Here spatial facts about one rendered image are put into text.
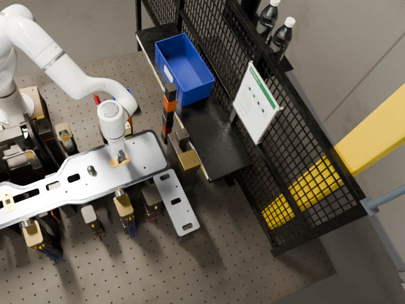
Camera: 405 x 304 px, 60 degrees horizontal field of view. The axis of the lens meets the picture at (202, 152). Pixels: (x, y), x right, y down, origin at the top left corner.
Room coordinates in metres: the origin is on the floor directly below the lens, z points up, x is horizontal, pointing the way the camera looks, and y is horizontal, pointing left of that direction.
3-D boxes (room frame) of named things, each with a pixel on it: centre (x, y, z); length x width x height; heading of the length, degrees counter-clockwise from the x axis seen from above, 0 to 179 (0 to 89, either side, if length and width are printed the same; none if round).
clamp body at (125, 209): (0.34, 0.23, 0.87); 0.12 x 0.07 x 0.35; 42
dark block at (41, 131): (0.54, 0.66, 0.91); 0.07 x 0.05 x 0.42; 42
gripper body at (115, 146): (0.54, 0.33, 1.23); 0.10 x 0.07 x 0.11; 43
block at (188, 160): (0.63, 0.04, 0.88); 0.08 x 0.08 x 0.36; 42
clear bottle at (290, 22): (0.97, -0.14, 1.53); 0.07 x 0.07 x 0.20
